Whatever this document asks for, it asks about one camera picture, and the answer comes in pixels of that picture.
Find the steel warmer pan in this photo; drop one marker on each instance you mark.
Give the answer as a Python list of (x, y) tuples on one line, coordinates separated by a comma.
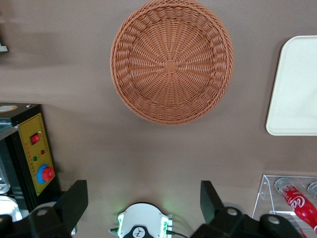
[(3, 183), (10, 210)]

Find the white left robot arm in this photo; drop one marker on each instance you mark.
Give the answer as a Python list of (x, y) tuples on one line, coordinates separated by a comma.
[(143, 218)]

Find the clear acrylic bottle rack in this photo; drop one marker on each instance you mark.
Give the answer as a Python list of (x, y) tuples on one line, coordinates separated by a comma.
[(265, 196)]

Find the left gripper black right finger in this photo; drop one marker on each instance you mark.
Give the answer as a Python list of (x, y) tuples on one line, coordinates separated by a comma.
[(213, 210)]

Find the black food warmer yellow panel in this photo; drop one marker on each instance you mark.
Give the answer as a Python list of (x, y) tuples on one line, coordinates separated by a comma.
[(37, 153)]

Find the cream plastic serving tray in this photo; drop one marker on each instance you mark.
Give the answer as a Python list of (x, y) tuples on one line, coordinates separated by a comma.
[(297, 86)]

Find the grey snack tray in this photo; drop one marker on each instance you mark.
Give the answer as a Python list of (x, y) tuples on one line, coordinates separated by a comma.
[(3, 48)]

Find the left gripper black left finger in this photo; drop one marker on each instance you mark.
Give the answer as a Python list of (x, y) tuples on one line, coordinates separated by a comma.
[(71, 203)]

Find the round brown wicker basket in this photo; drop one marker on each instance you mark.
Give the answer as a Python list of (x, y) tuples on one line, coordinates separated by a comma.
[(171, 67)]

